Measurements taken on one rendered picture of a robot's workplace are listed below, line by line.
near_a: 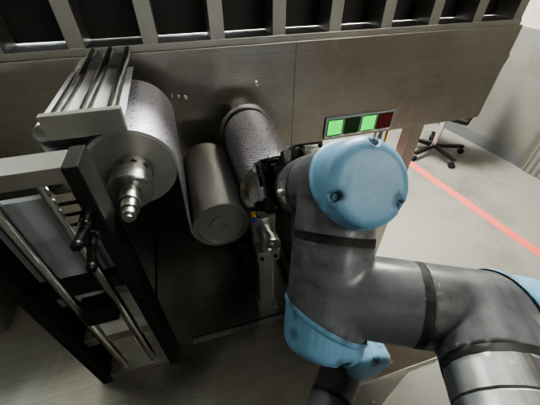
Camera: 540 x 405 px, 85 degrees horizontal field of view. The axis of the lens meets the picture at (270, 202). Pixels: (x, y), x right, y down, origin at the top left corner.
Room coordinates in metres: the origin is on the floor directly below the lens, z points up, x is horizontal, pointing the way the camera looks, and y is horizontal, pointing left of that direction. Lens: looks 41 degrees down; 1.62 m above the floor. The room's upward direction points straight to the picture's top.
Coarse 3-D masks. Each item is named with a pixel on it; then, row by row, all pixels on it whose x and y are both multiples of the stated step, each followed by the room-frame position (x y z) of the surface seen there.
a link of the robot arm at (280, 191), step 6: (294, 162) 0.27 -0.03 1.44; (288, 168) 0.27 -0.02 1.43; (282, 174) 0.28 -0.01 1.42; (282, 180) 0.27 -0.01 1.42; (282, 186) 0.27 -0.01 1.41; (276, 192) 0.26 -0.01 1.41; (282, 192) 0.26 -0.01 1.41; (282, 198) 0.26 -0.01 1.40; (282, 204) 0.27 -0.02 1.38; (288, 204) 0.25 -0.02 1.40; (288, 210) 0.26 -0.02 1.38
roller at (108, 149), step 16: (96, 144) 0.40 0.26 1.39; (112, 144) 0.40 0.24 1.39; (128, 144) 0.41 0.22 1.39; (144, 144) 0.41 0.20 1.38; (160, 144) 0.42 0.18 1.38; (96, 160) 0.39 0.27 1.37; (112, 160) 0.40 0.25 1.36; (160, 160) 0.42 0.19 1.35; (160, 176) 0.42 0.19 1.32; (176, 176) 0.43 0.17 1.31; (160, 192) 0.41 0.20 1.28
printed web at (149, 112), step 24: (144, 96) 0.56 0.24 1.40; (144, 120) 0.46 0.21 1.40; (168, 120) 0.53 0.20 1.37; (240, 120) 0.66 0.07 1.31; (264, 120) 0.67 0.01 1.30; (168, 144) 0.43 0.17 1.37; (240, 144) 0.57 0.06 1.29; (264, 144) 0.54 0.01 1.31; (240, 168) 0.51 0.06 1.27; (120, 216) 0.44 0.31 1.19; (144, 240) 0.53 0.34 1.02; (144, 264) 0.45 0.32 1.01
